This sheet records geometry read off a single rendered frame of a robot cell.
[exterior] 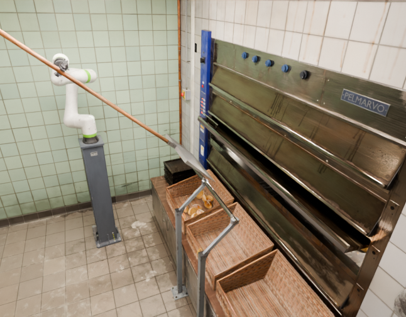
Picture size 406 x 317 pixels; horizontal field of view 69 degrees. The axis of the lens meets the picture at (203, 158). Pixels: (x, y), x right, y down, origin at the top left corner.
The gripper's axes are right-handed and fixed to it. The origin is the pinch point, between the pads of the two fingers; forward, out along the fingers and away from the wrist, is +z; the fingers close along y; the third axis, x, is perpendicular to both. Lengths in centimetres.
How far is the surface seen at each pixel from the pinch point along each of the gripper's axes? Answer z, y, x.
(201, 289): 90, 57, -134
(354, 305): 154, -9, -155
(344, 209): 133, -45, -121
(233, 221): 89, 3, -115
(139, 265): -3, 123, -156
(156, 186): -52, 58, -144
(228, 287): 96, 45, -149
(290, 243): 103, -7, -155
